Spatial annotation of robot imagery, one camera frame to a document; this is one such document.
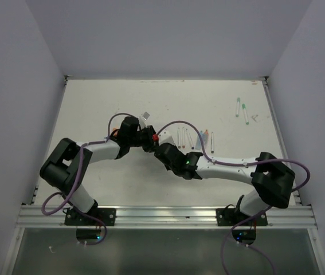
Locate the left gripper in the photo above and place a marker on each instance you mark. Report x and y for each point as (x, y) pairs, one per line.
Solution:
(151, 144)

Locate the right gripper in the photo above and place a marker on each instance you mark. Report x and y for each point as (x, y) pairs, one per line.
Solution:
(168, 167)

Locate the purple capped marker pen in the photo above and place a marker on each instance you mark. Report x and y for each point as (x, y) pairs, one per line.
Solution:
(190, 140)

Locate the light blue highlighter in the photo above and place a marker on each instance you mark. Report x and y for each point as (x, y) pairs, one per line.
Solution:
(199, 141)

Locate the peach capped marker pen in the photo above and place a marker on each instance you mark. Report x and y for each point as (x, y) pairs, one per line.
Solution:
(183, 143)

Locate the orange highlighter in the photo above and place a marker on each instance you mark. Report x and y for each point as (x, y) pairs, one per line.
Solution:
(205, 137)

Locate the light blue capped marker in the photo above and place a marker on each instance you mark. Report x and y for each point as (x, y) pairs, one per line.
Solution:
(212, 143)

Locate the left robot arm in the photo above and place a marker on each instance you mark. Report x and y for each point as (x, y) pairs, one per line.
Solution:
(67, 164)

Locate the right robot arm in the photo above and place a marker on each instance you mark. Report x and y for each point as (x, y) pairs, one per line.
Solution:
(271, 179)

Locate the green capped marker right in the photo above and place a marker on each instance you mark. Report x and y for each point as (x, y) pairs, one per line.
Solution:
(245, 114)

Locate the green capped marker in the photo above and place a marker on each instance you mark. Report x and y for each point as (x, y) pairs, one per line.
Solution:
(237, 110)
(245, 114)

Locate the green capped marker left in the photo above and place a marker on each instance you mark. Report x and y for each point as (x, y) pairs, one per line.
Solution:
(237, 110)

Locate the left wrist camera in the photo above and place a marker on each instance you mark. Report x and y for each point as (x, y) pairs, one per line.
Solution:
(143, 119)

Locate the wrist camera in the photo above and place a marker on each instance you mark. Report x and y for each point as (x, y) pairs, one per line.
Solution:
(164, 137)
(143, 119)

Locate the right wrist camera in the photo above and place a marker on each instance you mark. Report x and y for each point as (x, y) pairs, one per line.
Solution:
(164, 137)

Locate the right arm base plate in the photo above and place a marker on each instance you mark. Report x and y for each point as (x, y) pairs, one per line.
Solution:
(230, 216)

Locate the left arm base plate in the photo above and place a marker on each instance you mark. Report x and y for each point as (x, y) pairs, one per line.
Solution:
(106, 214)

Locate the aluminium rail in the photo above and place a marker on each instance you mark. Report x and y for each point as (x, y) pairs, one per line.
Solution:
(163, 217)

